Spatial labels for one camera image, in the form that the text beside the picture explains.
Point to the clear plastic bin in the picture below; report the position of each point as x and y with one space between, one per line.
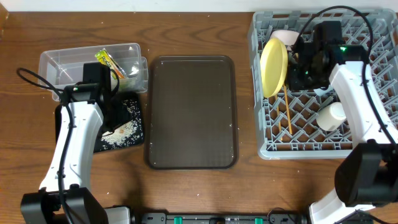
137 82
53 61

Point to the grey dishwasher rack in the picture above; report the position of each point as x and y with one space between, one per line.
308 141

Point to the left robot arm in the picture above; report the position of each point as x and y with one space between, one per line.
87 109

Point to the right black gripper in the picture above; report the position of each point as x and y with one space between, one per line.
298 73

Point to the small pale green cup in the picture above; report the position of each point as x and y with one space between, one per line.
331 117

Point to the rice waste pile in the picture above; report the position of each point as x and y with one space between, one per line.
127 135

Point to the yellow plate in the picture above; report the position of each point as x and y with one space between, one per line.
273 64

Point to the green snack wrapper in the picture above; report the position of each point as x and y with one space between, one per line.
106 59

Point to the dark brown serving tray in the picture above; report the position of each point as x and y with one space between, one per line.
192 113

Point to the black waste tray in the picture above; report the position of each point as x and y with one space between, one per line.
119 97

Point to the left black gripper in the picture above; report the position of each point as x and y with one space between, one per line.
121 120

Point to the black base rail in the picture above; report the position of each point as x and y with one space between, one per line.
274 217

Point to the wooden chopstick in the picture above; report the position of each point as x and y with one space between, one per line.
287 108
278 112

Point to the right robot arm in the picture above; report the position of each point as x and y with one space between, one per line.
367 178

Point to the pink white bowl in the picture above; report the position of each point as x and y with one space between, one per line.
288 37

